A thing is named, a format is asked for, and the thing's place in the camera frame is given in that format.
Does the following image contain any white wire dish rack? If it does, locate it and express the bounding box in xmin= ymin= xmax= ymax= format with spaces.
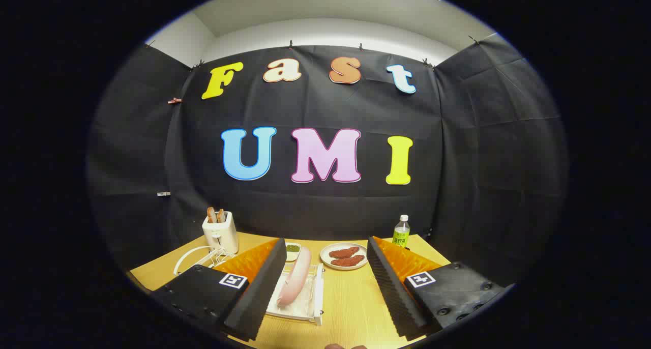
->
xmin=173 ymin=242 xmax=325 ymax=326

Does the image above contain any green label drink bottle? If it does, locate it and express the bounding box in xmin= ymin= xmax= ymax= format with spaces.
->
xmin=392 ymin=215 xmax=410 ymax=249

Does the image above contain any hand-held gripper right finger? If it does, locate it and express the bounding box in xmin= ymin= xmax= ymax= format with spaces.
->
xmin=366 ymin=236 xmax=509 ymax=342

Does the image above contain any white oval plate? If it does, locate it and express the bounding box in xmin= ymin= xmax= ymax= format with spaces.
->
xmin=320 ymin=243 xmax=368 ymax=271

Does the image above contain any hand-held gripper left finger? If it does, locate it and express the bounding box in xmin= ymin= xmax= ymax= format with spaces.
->
xmin=151 ymin=237 xmax=288 ymax=342

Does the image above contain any pink plate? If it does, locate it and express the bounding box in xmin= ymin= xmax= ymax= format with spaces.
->
xmin=276 ymin=247 xmax=312 ymax=307

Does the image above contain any white toaster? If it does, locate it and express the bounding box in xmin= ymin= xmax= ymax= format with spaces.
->
xmin=202 ymin=211 xmax=240 ymax=255

